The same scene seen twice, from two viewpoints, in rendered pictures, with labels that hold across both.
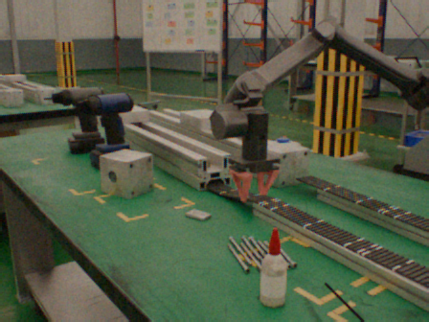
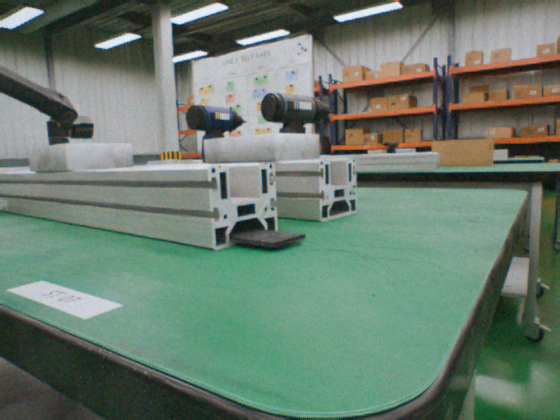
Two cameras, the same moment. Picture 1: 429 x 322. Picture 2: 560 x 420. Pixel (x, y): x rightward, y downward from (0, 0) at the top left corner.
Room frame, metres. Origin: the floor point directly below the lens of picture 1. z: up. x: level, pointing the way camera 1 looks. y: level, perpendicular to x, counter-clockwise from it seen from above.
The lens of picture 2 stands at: (2.33, 0.13, 0.87)
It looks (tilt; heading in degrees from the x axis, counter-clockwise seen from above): 8 degrees down; 160
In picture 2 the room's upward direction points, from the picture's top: 2 degrees counter-clockwise
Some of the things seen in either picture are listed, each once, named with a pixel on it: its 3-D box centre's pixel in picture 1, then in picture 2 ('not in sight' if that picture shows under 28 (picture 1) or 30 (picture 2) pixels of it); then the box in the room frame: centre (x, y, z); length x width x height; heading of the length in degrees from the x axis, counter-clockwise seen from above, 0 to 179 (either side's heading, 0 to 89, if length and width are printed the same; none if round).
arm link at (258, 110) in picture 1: (253, 123); (59, 129); (0.97, -0.08, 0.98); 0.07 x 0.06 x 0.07; 123
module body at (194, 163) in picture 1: (154, 143); (174, 184); (1.47, 0.20, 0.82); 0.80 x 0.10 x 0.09; 30
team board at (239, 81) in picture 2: not in sight; (252, 148); (-1.69, 1.25, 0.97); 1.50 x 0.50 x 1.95; 36
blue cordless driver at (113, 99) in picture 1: (101, 131); (223, 151); (1.32, 0.34, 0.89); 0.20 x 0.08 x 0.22; 128
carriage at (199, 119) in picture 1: (204, 123); (80, 165); (1.56, 0.04, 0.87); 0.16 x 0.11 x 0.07; 30
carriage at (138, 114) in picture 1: (127, 117); (261, 157); (1.68, 0.33, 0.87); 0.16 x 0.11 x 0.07; 30
